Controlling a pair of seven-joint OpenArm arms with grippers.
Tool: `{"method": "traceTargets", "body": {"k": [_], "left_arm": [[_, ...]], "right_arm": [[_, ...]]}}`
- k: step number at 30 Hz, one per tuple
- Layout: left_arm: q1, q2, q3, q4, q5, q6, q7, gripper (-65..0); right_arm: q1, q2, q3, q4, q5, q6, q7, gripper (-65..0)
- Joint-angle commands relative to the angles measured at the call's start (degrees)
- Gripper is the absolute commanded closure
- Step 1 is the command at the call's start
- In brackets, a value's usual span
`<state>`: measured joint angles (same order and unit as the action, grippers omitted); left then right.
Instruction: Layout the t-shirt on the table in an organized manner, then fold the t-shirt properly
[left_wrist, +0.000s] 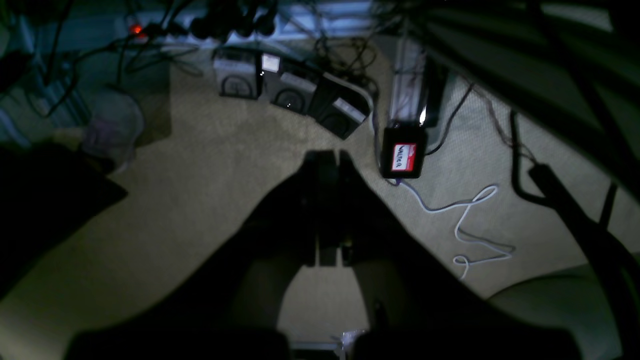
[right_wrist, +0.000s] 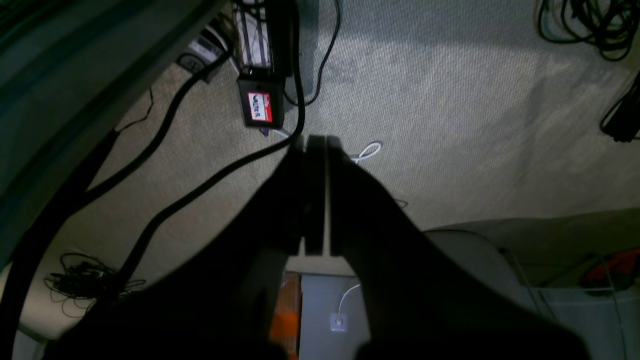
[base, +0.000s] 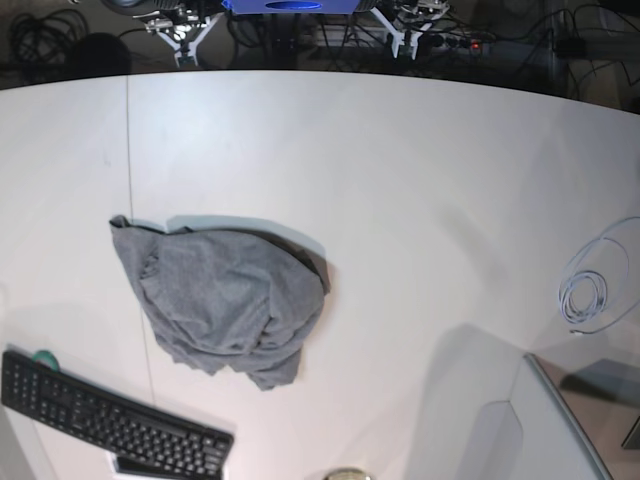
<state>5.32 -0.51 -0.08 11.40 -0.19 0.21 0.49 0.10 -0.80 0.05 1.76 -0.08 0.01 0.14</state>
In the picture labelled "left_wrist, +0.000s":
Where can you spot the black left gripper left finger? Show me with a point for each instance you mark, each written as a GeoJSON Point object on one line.
{"type": "Point", "coordinates": [228, 308]}

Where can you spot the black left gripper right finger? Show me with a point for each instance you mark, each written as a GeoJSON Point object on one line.
{"type": "Point", "coordinates": [417, 309]}

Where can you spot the black labelled power adapter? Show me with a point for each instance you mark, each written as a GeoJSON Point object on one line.
{"type": "Point", "coordinates": [403, 152]}

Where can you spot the black box right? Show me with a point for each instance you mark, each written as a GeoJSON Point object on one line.
{"type": "Point", "coordinates": [338, 108]}

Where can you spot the grey box middle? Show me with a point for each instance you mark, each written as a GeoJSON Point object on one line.
{"type": "Point", "coordinates": [287, 83]}

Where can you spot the grey box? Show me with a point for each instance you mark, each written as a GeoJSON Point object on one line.
{"type": "Point", "coordinates": [287, 83]}
{"type": "Point", "coordinates": [236, 72]}

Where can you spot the grey box left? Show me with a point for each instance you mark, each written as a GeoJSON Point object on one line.
{"type": "Point", "coordinates": [236, 72]}

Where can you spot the white power strip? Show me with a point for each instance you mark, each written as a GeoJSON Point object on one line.
{"type": "Point", "coordinates": [206, 22]}

